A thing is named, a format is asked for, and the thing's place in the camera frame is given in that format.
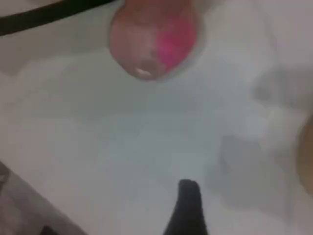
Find cream handbag with green handles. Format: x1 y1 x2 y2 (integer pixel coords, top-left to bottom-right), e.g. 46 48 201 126
0 0 125 76

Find beige round toy potato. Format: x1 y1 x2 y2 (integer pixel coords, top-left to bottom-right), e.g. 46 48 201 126
296 121 313 190

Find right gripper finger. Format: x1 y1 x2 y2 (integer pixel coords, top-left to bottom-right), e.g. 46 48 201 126
163 179 208 235

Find pink toy peach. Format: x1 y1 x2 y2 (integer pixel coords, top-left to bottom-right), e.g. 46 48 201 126
109 0 199 81

